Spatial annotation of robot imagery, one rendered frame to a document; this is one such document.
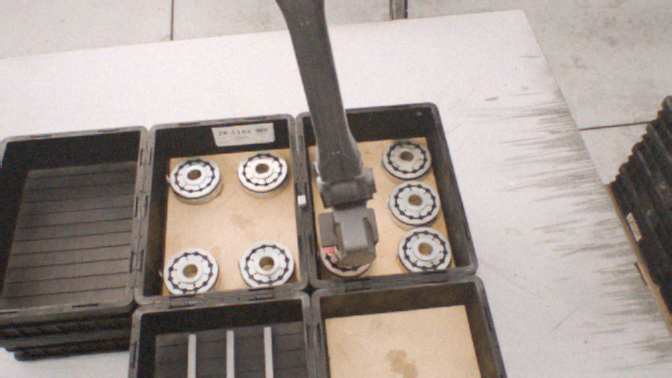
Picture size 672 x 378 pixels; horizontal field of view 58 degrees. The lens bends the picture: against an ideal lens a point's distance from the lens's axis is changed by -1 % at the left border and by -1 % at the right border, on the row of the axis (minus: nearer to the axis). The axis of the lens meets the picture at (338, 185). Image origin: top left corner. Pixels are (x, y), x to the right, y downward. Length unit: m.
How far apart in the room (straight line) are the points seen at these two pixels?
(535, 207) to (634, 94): 1.44
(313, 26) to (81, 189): 0.79
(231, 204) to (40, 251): 0.39
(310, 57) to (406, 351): 0.59
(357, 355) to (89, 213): 0.62
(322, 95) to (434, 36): 1.03
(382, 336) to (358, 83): 0.75
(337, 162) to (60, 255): 0.66
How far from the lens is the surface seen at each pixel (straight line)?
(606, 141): 2.63
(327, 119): 0.82
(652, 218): 2.10
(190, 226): 1.27
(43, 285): 1.30
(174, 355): 1.16
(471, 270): 1.10
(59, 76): 1.83
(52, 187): 1.42
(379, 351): 1.13
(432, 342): 1.14
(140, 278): 1.12
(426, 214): 1.22
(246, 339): 1.15
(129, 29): 3.00
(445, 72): 1.70
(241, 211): 1.27
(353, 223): 0.94
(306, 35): 0.75
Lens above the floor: 1.90
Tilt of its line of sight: 56 degrees down
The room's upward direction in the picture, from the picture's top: straight up
